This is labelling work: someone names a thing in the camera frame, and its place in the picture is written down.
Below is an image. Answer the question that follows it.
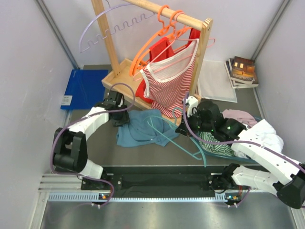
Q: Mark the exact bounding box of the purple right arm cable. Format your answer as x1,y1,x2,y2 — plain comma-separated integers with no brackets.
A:
182,92,305,175

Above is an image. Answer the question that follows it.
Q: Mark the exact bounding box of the teal plastic hanger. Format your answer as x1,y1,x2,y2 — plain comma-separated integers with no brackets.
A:
144,115,207,168

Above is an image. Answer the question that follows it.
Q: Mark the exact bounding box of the orange plastic hanger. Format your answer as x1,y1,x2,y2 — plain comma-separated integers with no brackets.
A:
133,10,193,72
129,4,193,76

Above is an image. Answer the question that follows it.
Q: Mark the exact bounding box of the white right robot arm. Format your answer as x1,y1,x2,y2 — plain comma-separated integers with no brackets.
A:
176,94,305,209

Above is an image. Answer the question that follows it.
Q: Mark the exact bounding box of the red shirt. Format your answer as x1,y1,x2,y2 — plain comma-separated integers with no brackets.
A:
135,37,191,104

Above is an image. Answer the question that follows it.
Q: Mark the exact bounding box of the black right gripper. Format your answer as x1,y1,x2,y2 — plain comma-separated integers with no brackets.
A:
176,109,214,137

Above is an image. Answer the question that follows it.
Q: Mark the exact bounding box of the teal laundry basket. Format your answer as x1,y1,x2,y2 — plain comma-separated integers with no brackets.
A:
195,115,265,165

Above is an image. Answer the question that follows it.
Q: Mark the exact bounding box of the red white striped tank top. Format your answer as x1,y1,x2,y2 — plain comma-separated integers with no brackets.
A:
140,39,199,118

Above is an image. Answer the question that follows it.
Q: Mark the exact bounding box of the lilac plastic hanger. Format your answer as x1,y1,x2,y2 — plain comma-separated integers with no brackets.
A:
78,3,156,53

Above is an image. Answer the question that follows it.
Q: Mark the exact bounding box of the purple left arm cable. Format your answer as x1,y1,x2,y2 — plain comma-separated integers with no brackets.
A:
49,83,138,206

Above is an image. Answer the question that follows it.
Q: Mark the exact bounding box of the blue tank top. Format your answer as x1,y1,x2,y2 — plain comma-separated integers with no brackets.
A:
116,109,179,147

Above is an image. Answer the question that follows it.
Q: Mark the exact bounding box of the pink plastic hanger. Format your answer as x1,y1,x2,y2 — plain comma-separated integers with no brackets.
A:
132,37,216,82

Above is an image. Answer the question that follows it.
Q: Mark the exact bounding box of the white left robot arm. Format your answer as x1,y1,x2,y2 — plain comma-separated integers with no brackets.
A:
51,91,130,189

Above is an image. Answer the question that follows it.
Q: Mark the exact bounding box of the stack of books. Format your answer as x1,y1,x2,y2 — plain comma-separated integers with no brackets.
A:
225,56,259,89

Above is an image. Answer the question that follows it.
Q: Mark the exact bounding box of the wooden clothes rack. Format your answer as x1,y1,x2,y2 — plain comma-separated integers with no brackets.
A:
102,0,213,123

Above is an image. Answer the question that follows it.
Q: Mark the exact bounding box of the green white striped garment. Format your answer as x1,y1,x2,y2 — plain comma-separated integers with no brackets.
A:
199,132,234,156

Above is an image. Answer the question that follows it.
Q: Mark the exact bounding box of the pink garment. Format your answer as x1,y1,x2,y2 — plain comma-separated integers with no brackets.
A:
222,109,257,127

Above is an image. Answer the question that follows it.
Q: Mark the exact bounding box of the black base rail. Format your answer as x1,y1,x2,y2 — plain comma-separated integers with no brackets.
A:
78,165,251,194

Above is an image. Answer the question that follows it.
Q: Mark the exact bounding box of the blue plastic folder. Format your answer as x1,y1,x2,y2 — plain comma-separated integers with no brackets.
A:
61,69,108,110

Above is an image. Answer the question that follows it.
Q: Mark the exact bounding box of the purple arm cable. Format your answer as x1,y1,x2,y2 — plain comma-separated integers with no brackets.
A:
182,92,305,175
49,83,138,206

